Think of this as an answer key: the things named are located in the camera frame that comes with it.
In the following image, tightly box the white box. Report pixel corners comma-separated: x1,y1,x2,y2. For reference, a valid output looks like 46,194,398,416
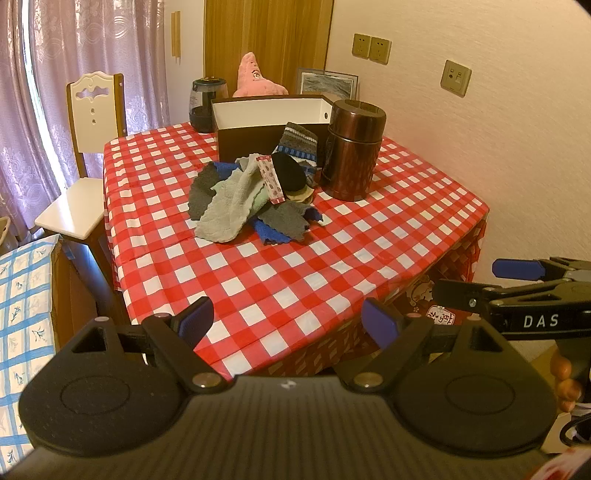
540,411,578,455

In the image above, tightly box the framed picture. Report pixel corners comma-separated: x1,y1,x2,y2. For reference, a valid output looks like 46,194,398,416
295,68,360,100

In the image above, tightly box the pink star plush toy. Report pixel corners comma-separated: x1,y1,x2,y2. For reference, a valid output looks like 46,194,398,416
232,52,289,97

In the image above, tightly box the brown storage box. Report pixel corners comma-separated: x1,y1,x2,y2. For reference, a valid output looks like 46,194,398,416
211,93,342,162

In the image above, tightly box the dark grey cloth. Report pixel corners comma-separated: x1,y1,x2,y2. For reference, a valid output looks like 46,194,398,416
259,200,315,243
188,162,222,221

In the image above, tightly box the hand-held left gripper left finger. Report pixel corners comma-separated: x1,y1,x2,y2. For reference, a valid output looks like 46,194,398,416
69,296,227,394

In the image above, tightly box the red printed package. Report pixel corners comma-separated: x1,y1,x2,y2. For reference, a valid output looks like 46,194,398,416
540,450,591,480

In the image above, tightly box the white wooden chair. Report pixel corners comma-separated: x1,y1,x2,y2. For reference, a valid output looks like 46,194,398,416
34,73,127,296

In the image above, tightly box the purple curtain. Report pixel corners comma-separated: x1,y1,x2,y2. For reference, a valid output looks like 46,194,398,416
0,0,171,241

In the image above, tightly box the wooden door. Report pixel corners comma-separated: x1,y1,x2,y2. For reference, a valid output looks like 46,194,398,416
204,0,334,95

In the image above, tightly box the blue checked cloth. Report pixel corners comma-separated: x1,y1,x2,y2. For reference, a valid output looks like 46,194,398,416
0,234,63,444

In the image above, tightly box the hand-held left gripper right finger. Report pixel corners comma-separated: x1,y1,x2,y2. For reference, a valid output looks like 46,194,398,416
337,299,509,393

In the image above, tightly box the red printed table cover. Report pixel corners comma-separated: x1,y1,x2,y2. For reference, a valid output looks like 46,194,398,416
265,219,489,377

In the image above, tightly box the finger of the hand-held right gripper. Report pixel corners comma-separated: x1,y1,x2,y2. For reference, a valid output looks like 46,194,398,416
434,276,509,320
492,256,591,283

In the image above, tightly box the beige wall plate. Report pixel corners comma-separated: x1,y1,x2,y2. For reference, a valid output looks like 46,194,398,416
440,59,472,97

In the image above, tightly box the red checked tablecloth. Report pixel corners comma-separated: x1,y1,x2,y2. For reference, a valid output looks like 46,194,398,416
102,122,490,374

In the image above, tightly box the black sock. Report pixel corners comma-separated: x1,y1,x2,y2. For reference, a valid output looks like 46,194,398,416
270,152,308,192

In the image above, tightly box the dark glass jar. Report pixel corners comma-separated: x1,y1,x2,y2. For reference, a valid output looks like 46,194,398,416
188,78,229,134

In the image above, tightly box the red patterned packet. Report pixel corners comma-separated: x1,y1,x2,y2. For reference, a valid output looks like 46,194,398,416
255,155,286,205

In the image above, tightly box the striped knit sock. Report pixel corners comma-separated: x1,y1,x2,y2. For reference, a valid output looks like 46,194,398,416
272,122,320,188

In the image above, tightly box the person's right hand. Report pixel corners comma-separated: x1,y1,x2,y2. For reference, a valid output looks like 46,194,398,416
550,344,583,414

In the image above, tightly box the brown metal canister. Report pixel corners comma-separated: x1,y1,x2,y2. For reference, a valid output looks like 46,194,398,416
321,98,386,201

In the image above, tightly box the light green towel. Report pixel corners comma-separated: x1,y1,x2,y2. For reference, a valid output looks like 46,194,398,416
195,154,271,243

